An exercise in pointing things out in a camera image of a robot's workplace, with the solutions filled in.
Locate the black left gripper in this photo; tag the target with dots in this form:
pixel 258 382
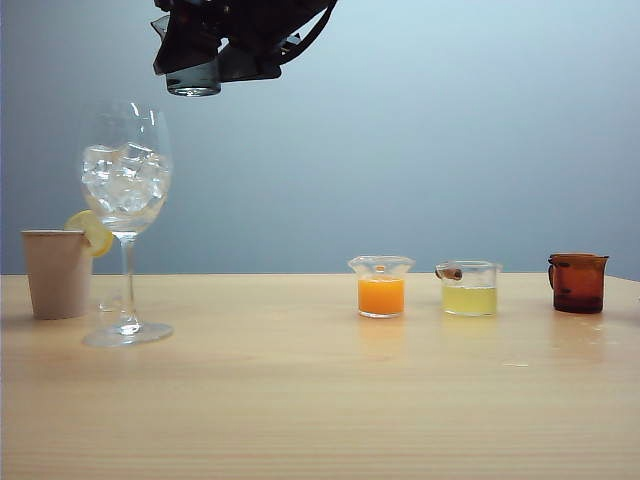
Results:
pixel 240 22

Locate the smoky grey glass measuring cup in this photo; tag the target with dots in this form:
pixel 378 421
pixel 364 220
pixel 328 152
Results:
pixel 194 85

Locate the beige paper cup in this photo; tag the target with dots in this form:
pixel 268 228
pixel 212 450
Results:
pixel 57 275

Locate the clear cup with orange juice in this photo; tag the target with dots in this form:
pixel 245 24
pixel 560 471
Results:
pixel 381 295

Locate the clear cup with yellow juice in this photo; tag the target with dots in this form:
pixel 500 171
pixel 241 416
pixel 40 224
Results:
pixel 470 297

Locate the amber glass measuring cup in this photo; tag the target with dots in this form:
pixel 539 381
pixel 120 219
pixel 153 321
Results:
pixel 577 285

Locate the large clear wine glass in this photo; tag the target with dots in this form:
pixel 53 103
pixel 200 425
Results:
pixel 125 200

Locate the yellow lemon slice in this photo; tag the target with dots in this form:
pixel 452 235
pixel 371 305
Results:
pixel 95 232

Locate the small clear glass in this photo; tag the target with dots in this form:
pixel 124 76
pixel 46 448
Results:
pixel 110 302

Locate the brown cinnamon stick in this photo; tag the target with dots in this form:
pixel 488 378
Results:
pixel 450 273

